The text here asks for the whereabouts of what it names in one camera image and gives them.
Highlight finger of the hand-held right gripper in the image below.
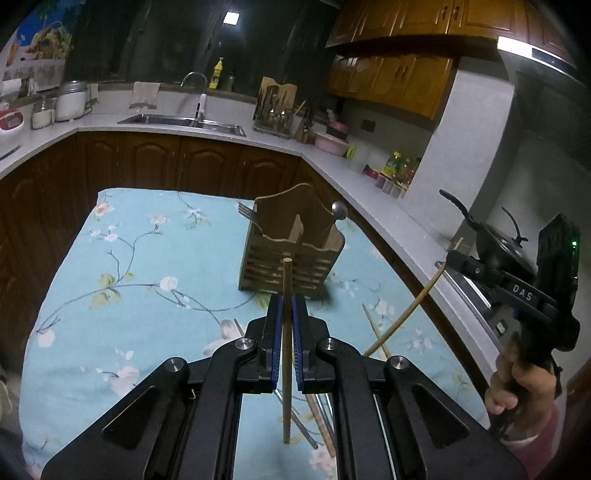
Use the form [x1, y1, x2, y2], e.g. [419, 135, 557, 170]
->
[445, 250, 509, 296]

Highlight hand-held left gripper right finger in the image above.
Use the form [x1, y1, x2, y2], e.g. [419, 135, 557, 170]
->
[292, 295, 528, 480]

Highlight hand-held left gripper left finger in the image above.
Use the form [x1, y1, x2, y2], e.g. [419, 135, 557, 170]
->
[41, 295, 283, 480]

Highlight metal chopstick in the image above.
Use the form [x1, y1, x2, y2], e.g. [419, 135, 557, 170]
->
[233, 318, 320, 450]

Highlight wooden chopstick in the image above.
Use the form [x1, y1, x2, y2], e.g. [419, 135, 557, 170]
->
[281, 258, 294, 445]
[364, 237, 464, 358]
[362, 303, 393, 360]
[306, 394, 337, 459]

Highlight wooden utensil holder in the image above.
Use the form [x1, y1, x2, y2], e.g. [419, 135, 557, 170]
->
[238, 184, 345, 296]

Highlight person's right forearm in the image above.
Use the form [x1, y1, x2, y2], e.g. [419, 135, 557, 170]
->
[501, 406, 573, 480]

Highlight person's right hand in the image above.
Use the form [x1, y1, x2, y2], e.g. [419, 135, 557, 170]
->
[485, 330, 561, 428]

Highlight steel gas stove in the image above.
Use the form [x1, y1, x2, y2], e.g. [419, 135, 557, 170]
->
[434, 261, 522, 352]

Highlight black wok with lid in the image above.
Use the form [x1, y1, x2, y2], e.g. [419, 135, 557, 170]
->
[438, 189, 541, 278]

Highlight row of spice jars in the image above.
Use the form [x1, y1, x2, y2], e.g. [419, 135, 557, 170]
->
[376, 175, 407, 199]

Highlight green label bottle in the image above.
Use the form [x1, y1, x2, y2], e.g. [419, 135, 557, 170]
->
[383, 150, 404, 181]

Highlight metal fork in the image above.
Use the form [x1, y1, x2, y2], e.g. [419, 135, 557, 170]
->
[237, 202, 259, 232]

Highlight blue floral tablecloth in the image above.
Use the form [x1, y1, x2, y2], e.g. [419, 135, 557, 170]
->
[21, 187, 490, 480]

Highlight pink basin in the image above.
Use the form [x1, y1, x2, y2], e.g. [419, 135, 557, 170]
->
[314, 131, 352, 158]

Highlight range hood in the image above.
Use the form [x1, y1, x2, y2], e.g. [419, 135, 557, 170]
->
[496, 34, 591, 153]

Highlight wooden base cabinets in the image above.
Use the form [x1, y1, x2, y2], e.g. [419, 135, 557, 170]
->
[0, 129, 384, 370]

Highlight utensil drying rack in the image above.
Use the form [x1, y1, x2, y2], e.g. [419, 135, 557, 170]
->
[253, 76, 298, 139]

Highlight steel sink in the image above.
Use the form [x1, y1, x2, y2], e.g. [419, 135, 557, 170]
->
[117, 113, 247, 138]

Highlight chrome faucet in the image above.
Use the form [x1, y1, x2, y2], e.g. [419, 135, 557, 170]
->
[180, 71, 208, 127]

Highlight pink dish towel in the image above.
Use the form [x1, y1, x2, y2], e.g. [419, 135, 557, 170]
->
[128, 82, 161, 110]

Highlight white pot with lid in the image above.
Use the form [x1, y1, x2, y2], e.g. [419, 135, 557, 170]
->
[55, 80, 89, 123]

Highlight glass jar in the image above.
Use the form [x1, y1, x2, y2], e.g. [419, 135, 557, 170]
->
[31, 99, 57, 130]

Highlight dark window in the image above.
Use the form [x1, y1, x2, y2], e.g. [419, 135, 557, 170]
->
[65, 0, 340, 93]

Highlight white red rice cooker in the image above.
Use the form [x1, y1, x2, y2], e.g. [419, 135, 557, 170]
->
[0, 108, 26, 134]

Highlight wooden wall cabinets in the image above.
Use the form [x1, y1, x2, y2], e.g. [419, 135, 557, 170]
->
[325, 0, 578, 121]

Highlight fruit wall poster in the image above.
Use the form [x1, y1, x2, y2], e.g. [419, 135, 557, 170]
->
[2, 11, 75, 90]

